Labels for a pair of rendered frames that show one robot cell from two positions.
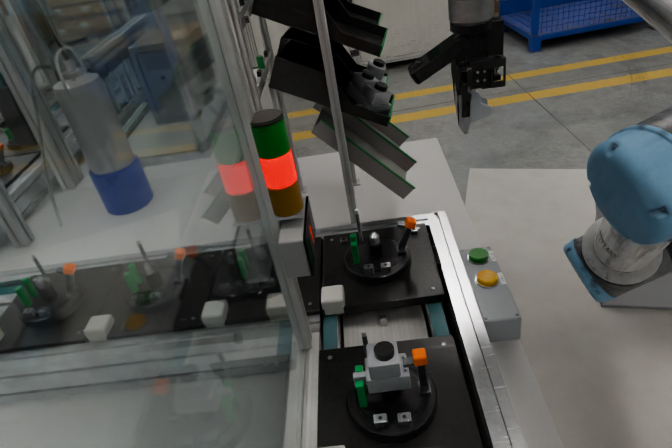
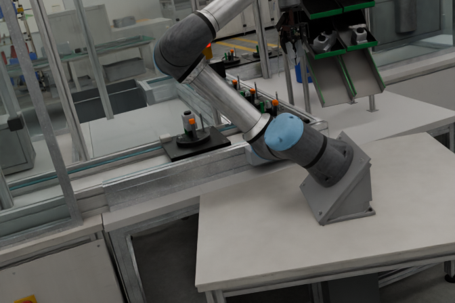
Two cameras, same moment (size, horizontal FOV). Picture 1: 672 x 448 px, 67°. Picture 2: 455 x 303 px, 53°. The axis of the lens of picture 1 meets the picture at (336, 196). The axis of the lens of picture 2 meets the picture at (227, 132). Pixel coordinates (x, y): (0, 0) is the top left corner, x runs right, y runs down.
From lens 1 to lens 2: 170 cm
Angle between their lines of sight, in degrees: 63
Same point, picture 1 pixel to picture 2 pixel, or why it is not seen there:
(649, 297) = (309, 193)
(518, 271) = not seen: hidden behind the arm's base
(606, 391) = (241, 197)
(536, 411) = (223, 184)
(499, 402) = (201, 157)
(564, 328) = (278, 183)
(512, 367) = (245, 176)
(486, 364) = (219, 151)
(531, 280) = not seen: hidden behind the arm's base
